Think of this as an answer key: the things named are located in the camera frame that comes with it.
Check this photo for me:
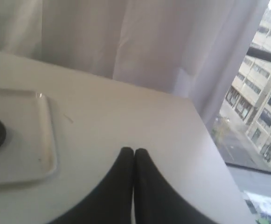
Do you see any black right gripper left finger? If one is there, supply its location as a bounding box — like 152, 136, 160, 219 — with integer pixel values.
51, 147, 134, 224

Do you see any white curtain backdrop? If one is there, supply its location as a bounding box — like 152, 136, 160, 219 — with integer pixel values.
0, 0, 268, 130

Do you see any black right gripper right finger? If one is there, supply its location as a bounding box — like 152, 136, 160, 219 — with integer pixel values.
133, 148, 215, 224

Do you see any beige building outside window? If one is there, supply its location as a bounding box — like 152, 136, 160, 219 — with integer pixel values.
211, 1, 271, 172

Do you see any white rectangular plastic tray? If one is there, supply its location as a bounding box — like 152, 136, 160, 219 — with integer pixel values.
0, 88, 58, 186

